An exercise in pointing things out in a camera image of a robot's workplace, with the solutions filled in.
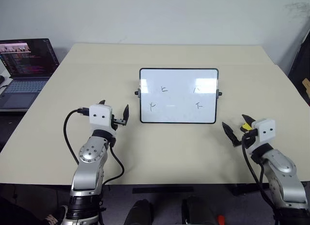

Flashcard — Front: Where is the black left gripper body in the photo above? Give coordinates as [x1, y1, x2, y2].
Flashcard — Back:
[110, 114, 127, 131]

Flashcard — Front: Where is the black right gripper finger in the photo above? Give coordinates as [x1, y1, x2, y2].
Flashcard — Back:
[241, 113, 255, 126]
[221, 122, 240, 144]

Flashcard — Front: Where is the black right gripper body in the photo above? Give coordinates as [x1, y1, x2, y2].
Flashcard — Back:
[232, 122, 259, 148]

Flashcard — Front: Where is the small black-framed whiteboard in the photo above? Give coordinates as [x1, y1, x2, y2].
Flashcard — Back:
[139, 67, 219, 125]

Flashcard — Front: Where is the brown cardboard piece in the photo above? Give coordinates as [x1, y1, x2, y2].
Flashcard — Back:
[302, 79, 310, 97]

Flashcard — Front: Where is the black bar under table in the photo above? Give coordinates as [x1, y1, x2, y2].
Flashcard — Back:
[132, 186, 194, 194]

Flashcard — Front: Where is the dark rounded shape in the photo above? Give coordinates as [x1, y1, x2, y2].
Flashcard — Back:
[181, 195, 218, 225]
[123, 198, 154, 225]

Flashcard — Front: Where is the open grey laptop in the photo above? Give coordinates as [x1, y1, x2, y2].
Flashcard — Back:
[0, 38, 60, 110]

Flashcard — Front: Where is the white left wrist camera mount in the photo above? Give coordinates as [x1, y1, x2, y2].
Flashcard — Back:
[89, 104, 117, 136]

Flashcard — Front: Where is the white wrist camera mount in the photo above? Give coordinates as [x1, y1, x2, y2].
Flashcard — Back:
[247, 118, 277, 155]
[89, 104, 117, 136]

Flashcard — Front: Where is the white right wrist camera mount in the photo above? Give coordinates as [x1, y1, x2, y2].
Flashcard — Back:
[247, 118, 277, 155]

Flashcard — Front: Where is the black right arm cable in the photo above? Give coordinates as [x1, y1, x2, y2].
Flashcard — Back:
[241, 134, 279, 225]

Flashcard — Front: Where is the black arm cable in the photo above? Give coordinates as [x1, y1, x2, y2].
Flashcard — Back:
[241, 134, 279, 225]
[63, 108, 125, 187]

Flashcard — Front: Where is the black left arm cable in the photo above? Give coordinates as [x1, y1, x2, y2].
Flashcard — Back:
[63, 108, 125, 187]

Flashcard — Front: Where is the black panel by wall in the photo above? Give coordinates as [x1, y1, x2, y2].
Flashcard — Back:
[287, 28, 310, 101]

